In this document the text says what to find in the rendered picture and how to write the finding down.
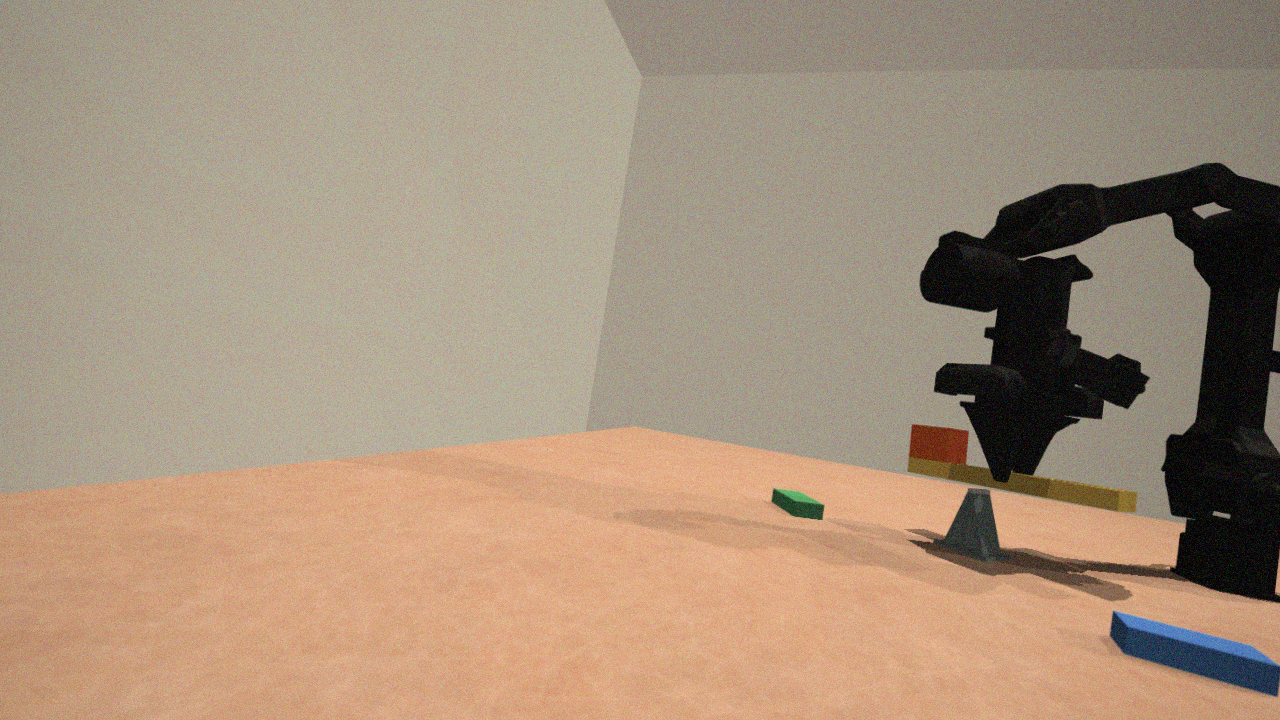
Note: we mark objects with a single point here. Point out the blue rectangular bar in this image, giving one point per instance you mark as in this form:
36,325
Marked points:
1217,658

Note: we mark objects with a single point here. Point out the green rectangular block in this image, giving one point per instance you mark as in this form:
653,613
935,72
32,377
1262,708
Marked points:
797,504

